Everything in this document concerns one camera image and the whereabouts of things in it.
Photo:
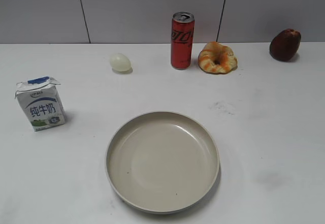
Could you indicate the red cola can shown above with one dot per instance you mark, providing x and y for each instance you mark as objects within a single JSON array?
[{"x": 182, "y": 39}]

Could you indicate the beige round plate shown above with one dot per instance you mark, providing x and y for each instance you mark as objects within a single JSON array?
[{"x": 162, "y": 162}]

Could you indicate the white egg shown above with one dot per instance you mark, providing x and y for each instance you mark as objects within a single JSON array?
[{"x": 120, "y": 63}]

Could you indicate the dark red apple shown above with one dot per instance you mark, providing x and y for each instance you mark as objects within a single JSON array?
[{"x": 285, "y": 45}]

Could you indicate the white milk carton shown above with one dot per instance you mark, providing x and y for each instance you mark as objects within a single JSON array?
[{"x": 41, "y": 103}]

